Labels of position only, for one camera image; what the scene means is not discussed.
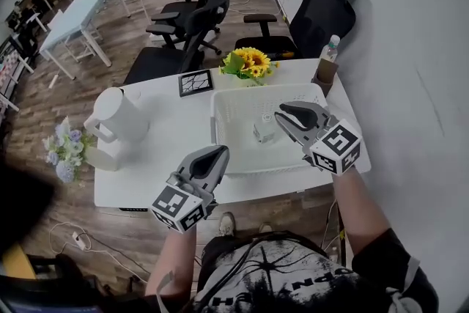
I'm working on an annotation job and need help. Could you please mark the brown cardboard holder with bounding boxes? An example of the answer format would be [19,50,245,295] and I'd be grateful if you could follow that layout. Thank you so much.
[311,57,340,98]

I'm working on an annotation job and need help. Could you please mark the person's left shoe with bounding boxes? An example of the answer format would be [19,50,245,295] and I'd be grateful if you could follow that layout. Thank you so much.
[218,211,237,237]

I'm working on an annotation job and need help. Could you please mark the light blue table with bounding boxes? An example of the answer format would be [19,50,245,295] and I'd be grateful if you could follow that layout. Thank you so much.
[38,0,133,80]

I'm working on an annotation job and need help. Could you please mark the white plastic basket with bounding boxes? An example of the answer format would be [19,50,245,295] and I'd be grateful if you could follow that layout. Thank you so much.
[209,82,330,179]

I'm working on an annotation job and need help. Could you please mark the checkered cloth table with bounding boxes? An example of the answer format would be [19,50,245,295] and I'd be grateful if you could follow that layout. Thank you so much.
[0,47,34,111]

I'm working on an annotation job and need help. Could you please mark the blue flowers in white vase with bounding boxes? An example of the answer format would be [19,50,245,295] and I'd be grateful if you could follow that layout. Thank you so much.
[42,116,124,184]

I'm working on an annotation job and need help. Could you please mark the white table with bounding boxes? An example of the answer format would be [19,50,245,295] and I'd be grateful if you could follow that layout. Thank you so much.
[93,57,372,210]

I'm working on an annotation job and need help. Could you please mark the white power strip with cable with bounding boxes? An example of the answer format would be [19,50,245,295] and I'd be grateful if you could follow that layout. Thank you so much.
[48,221,151,276]

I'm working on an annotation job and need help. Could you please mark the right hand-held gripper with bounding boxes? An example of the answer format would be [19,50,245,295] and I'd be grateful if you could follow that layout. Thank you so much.
[273,100,363,177]

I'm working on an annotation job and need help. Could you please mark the white kettle jug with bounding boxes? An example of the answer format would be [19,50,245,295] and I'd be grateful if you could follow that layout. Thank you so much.
[83,86,151,155]

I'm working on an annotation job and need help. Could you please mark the yellow chair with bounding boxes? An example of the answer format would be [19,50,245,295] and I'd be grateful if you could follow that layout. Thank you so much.
[0,243,37,281]

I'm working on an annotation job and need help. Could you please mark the black picture frame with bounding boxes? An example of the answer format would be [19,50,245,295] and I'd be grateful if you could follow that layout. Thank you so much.
[177,68,214,98]

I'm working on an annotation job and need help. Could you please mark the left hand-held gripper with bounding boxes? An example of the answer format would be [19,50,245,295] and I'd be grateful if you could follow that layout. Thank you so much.
[149,145,231,234]

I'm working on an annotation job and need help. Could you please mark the black and white printed shirt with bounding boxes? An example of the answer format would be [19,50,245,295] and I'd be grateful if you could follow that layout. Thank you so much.
[146,229,440,313]

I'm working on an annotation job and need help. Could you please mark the sunflower bouquet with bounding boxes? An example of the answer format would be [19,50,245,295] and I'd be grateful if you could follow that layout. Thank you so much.
[218,46,281,87]

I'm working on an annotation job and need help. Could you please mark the small white object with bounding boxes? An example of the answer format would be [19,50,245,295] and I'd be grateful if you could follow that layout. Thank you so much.
[252,112,279,146]

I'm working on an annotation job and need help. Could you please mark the person's right forearm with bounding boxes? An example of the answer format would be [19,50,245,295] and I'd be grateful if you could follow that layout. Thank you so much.
[331,168,391,261]

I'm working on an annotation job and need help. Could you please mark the person's left forearm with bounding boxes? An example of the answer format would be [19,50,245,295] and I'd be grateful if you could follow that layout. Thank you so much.
[144,229,199,300]

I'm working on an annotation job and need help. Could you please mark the green label plastic bottle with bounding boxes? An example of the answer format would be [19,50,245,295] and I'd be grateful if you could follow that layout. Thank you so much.
[317,34,341,65]

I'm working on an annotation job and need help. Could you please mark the black high-back office chair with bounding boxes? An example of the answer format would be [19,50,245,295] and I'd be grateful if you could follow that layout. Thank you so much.
[234,0,362,62]

